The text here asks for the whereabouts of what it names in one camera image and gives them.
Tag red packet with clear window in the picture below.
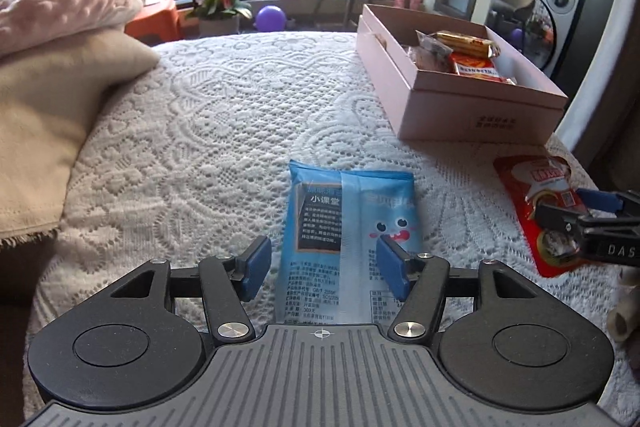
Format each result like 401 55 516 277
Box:
492 154 593 279

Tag pink cardboard box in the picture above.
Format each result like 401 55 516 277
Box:
356 3 569 142

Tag purple balloon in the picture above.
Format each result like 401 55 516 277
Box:
255 5 287 32

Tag yellow rice cracker packet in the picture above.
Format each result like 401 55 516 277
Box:
450 52 518 84

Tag pink bobble blanket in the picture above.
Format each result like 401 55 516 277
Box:
0 0 143 58

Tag white lace bedspread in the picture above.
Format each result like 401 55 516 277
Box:
25 32 640 427

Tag bread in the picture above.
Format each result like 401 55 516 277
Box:
407 32 457 72

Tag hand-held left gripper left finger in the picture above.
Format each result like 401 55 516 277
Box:
107 236 272 343

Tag person's right hand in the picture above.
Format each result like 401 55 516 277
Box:
607 267 640 348

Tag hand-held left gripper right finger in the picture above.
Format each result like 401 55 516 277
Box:
376 237 541 342

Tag long orange cracker packet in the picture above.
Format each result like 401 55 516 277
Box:
435 31 502 58

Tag beige and pink blankets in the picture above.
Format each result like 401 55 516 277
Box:
0 28 161 250

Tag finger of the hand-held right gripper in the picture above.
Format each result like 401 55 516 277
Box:
575 189 640 214
535 203 640 239

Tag light blue snack packet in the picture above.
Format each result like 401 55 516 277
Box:
276 159 423 325

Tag grey cushion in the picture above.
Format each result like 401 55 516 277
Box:
279 0 326 15

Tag orange plastic stool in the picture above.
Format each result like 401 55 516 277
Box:
124 0 180 45

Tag potted purple orchid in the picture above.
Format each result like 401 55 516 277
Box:
179 0 253 38

